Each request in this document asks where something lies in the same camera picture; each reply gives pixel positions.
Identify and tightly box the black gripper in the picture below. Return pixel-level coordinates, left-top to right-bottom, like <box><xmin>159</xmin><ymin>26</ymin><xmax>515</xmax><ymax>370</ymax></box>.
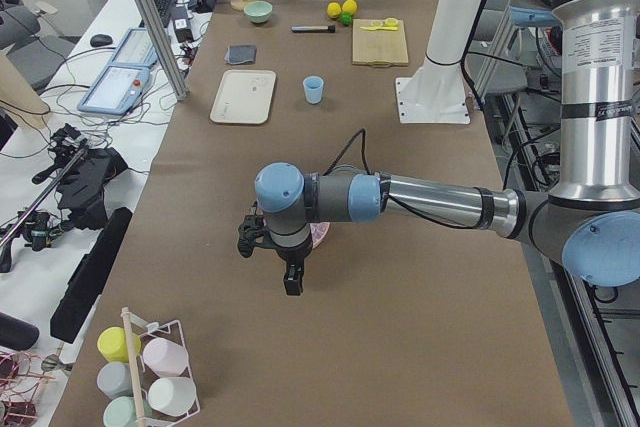
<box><xmin>275</xmin><ymin>241</ymin><xmax>313</xmax><ymax>296</ymax></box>

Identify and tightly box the steel muddler black tip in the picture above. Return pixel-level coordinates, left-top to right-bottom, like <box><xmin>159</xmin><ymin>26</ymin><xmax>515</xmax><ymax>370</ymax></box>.
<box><xmin>291</xmin><ymin>25</ymin><xmax>336</xmax><ymax>34</ymax></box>

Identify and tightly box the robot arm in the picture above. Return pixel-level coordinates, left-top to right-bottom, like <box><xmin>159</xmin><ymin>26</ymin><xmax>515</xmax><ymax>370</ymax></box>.
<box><xmin>238</xmin><ymin>0</ymin><xmax>639</xmax><ymax>295</ymax></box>

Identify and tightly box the pink bowl of ice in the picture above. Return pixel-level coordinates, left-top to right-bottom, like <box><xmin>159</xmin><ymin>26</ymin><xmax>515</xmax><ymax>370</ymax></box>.
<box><xmin>257</xmin><ymin>199</ymin><xmax>330</xmax><ymax>249</ymax></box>

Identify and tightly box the pink cup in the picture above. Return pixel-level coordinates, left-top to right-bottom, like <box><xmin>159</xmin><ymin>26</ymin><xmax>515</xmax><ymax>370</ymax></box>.
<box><xmin>142</xmin><ymin>338</ymin><xmax>189</xmax><ymax>377</ymax></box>

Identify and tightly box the white cup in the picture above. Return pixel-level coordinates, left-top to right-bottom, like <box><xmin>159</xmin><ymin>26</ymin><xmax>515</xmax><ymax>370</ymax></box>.
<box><xmin>147</xmin><ymin>377</ymin><xmax>197</xmax><ymax>417</ymax></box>

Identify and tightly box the yellow cup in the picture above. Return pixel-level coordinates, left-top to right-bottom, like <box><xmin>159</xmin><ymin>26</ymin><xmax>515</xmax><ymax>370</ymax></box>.
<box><xmin>97</xmin><ymin>326</ymin><xmax>128</xmax><ymax>362</ymax></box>

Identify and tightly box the light blue plastic cup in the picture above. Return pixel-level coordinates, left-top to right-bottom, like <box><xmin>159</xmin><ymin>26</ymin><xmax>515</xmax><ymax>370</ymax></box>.
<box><xmin>303</xmin><ymin>75</ymin><xmax>324</xmax><ymax>105</ymax></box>

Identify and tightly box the grey cup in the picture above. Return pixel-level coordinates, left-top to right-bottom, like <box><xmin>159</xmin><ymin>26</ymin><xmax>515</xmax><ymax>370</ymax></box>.
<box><xmin>96</xmin><ymin>362</ymin><xmax>134</xmax><ymax>400</ymax></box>

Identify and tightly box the mint green cup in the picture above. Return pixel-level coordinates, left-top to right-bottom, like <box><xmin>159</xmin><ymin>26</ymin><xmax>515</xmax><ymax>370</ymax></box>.
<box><xmin>102</xmin><ymin>396</ymin><xmax>137</xmax><ymax>427</ymax></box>

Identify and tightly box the cream rabbit tray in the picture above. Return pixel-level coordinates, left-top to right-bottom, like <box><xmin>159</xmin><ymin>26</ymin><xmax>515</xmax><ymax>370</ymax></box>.
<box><xmin>210</xmin><ymin>69</ymin><xmax>277</xmax><ymax>125</ymax></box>

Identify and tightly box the black bar speaker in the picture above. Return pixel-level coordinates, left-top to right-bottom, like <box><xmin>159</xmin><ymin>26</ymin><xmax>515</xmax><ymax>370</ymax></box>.
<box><xmin>50</xmin><ymin>207</ymin><xmax>132</xmax><ymax>343</ymax></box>

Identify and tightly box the grey folded cloth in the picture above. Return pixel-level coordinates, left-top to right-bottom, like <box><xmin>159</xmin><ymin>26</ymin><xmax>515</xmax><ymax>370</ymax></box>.
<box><xmin>224</xmin><ymin>44</ymin><xmax>257</xmax><ymax>65</ymax></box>

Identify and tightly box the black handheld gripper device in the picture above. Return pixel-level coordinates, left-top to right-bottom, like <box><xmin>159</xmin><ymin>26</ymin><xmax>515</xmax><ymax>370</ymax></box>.
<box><xmin>1</xmin><ymin>124</ymin><xmax>128</xmax><ymax>273</ymax></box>

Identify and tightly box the wooden cutting board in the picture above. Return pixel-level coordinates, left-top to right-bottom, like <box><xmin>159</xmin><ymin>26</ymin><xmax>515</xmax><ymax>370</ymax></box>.
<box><xmin>352</xmin><ymin>19</ymin><xmax>409</xmax><ymax>67</ymax></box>

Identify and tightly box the teach pendant tablet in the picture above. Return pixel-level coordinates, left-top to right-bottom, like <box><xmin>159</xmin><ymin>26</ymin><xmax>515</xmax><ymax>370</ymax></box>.
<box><xmin>78</xmin><ymin>64</ymin><xmax>150</xmax><ymax>116</ymax></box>
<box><xmin>110</xmin><ymin>28</ymin><xmax>158</xmax><ymax>68</ymax></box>

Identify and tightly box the green lime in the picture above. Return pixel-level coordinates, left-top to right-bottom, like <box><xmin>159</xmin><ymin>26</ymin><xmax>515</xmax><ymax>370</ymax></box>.
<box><xmin>339</xmin><ymin>12</ymin><xmax>353</xmax><ymax>27</ymax></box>

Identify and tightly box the mint green bowl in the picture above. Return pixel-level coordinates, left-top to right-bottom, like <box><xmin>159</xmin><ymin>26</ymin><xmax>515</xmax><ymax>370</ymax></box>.
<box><xmin>243</xmin><ymin>0</ymin><xmax>273</xmax><ymax>25</ymax></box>

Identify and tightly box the yellow lemon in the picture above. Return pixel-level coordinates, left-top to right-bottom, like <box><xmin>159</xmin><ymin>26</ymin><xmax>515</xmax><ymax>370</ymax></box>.
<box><xmin>341</xmin><ymin>0</ymin><xmax>358</xmax><ymax>16</ymax></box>
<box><xmin>326</xmin><ymin>2</ymin><xmax>342</xmax><ymax>19</ymax></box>

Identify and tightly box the black power adapter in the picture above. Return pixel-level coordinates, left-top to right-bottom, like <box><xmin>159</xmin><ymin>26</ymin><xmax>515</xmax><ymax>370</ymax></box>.
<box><xmin>171</xmin><ymin>5</ymin><xmax>194</xmax><ymax>43</ymax></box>

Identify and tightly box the black computer mouse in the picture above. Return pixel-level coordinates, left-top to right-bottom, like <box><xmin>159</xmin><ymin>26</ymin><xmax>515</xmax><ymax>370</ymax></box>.
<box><xmin>89</xmin><ymin>34</ymin><xmax>113</xmax><ymax>48</ymax></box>

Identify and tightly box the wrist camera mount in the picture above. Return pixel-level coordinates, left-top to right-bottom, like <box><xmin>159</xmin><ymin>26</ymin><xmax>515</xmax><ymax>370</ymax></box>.
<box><xmin>237</xmin><ymin>202</ymin><xmax>276</xmax><ymax>258</ymax></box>

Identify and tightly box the white wire cup rack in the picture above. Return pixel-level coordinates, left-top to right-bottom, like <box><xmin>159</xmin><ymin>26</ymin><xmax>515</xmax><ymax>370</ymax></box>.
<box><xmin>121</xmin><ymin>307</ymin><xmax>201</xmax><ymax>426</ymax></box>

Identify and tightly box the aluminium frame post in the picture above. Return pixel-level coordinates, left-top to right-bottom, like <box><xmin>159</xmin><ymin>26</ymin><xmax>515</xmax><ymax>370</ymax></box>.
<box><xmin>134</xmin><ymin>0</ymin><xmax>188</xmax><ymax>101</ymax></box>

